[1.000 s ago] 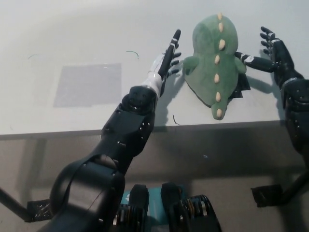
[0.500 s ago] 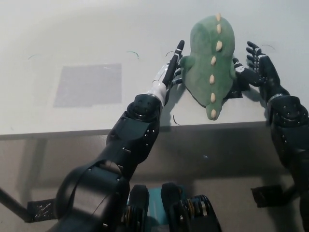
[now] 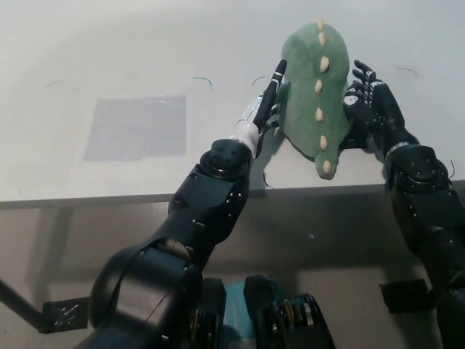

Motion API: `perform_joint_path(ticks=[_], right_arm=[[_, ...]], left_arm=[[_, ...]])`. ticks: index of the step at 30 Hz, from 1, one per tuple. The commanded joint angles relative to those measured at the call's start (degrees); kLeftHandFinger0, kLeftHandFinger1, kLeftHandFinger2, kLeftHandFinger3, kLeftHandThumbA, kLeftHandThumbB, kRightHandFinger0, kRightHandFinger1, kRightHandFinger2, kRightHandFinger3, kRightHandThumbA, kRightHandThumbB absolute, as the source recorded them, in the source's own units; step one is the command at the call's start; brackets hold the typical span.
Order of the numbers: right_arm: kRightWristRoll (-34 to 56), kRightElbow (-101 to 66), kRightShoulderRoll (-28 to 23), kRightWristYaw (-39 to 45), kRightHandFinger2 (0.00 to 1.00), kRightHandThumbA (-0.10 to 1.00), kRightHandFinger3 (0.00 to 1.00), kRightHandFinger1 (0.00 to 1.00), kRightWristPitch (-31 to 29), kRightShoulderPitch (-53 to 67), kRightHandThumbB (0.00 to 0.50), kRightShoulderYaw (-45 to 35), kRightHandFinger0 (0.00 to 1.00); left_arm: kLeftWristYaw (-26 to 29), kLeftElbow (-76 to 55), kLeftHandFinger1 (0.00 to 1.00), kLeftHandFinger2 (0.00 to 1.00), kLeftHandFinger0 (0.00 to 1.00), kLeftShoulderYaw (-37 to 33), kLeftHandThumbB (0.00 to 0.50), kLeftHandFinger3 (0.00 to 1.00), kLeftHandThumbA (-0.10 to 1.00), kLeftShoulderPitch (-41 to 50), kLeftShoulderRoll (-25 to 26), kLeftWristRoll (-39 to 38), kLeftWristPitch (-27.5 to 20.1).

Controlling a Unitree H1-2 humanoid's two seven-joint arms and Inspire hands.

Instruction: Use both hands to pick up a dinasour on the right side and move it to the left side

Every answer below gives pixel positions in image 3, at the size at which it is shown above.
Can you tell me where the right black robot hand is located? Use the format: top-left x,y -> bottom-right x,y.
341,60 -> 419,153

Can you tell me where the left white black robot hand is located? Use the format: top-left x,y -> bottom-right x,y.
232,59 -> 288,159

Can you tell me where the green plush dinosaur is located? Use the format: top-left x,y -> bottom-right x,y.
278,18 -> 352,180

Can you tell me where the grey tape square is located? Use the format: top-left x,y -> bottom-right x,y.
83,95 -> 188,162

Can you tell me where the black floor tape patch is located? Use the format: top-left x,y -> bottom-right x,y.
379,278 -> 437,313
42,297 -> 90,334

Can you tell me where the black table leg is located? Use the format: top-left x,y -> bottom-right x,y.
0,278 -> 50,334

